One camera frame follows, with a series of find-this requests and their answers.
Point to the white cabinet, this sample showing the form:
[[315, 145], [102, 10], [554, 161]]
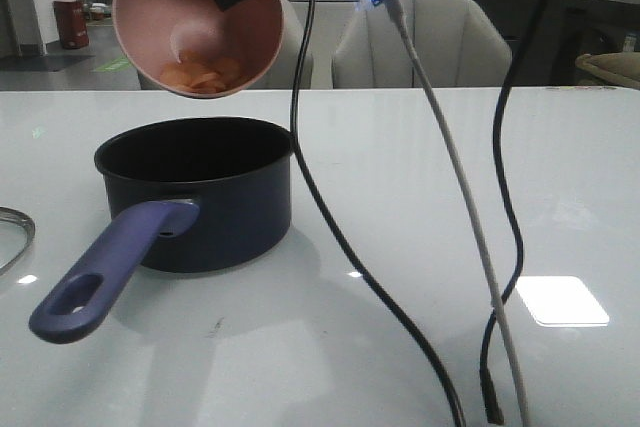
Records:
[[330, 20]]

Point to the left grey upholstered chair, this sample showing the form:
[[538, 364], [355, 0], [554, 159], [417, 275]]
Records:
[[280, 75]]

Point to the orange ham slices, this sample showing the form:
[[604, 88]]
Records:
[[195, 73]]

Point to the red trash bin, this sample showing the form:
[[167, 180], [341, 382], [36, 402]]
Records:
[[71, 24]]

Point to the right grey upholstered chair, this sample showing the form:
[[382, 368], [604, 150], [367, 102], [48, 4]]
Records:
[[456, 42]]

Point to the pink bowl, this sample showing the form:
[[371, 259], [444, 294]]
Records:
[[151, 33]]

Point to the glass lid with blue knob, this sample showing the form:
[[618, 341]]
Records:
[[17, 235]]

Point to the grey upholstered chair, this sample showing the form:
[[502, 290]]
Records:
[[456, 42], [280, 75]]

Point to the dark blue saucepan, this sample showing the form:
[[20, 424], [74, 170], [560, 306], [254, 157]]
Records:
[[185, 196]]

